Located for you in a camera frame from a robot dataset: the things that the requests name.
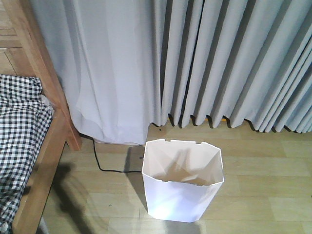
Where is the white plastic trash bin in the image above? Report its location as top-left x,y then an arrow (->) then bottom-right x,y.
142,139 -> 224,223

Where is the white sheer curtain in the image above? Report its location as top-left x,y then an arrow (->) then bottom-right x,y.
31,0 -> 159,144

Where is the grey pleated curtain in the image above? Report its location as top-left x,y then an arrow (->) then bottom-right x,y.
146,0 -> 312,133

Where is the black white checkered bedding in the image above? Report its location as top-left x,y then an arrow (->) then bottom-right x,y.
0,75 -> 54,234

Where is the grey round rug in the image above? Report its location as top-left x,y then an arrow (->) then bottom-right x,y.
36,216 -> 49,234

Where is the black power cord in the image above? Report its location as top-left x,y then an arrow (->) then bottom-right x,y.
79,133 -> 143,174

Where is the wooden bed frame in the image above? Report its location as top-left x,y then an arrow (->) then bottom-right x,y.
0,0 -> 81,234

